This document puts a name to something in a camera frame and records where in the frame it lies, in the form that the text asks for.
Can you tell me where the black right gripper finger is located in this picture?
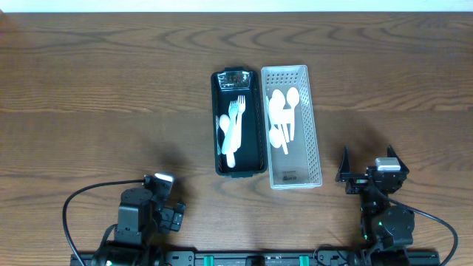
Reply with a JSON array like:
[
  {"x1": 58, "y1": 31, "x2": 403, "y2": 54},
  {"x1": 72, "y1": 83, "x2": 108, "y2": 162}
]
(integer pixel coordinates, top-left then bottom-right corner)
[
  {"x1": 336, "y1": 146, "x2": 350, "y2": 181},
  {"x1": 387, "y1": 145, "x2": 406, "y2": 170}
]

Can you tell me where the white plastic spoon bowl-down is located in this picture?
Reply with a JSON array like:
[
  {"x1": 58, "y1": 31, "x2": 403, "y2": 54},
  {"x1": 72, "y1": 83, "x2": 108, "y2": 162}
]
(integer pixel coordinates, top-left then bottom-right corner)
[{"x1": 271, "y1": 89, "x2": 290, "y2": 143}]

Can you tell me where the white plastic utensil handle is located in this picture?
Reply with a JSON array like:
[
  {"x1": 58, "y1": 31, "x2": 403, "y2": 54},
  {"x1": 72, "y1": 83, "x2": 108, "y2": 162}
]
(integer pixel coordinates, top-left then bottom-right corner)
[{"x1": 265, "y1": 95, "x2": 285, "y2": 149}]

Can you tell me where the white plastic spoon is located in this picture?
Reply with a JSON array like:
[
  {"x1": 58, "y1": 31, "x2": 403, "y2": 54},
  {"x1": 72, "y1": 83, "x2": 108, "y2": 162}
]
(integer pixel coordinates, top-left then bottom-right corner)
[
  {"x1": 218, "y1": 114, "x2": 237, "y2": 168},
  {"x1": 268, "y1": 96, "x2": 289, "y2": 155},
  {"x1": 286, "y1": 87, "x2": 300, "y2": 140}
]

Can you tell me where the pale green plastic fork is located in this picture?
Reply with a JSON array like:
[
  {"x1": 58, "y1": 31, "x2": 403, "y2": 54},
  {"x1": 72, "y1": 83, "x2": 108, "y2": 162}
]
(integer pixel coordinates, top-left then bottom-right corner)
[{"x1": 222, "y1": 100, "x2": 239, "y2": 154}]

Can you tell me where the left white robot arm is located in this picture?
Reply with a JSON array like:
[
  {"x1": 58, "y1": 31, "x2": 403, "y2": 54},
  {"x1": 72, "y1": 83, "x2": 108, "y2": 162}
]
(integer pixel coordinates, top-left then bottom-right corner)
[{"x1": 90, "y1": 173, "x2": 186, "y2": 266}]

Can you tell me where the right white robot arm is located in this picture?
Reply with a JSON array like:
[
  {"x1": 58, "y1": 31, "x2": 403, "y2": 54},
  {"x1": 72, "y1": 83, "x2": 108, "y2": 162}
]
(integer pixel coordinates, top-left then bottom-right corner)
[{"x1": 336, "y1": 146, "x2": 415, "y2": 265}]

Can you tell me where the clear white plastic basket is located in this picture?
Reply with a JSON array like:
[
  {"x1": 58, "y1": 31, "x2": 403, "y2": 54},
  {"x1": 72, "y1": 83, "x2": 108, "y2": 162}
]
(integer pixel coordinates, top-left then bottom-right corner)
[{"x1": 261, "y1": 65, "x2": 322, "y2": 190}]

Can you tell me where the dark green plastic basket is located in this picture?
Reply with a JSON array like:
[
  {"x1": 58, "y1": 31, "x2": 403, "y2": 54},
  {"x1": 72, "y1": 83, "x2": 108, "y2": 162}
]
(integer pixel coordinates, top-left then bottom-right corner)
[{"x1": 211, "y1": 67, "x2": 268, "y2": 178}]

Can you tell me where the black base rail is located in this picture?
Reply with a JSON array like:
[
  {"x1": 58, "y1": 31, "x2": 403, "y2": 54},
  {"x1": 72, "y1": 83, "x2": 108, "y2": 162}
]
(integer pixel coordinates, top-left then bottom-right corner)
[{"x1": 69, "y1": 248, "x2": 440, "y2": 266}]

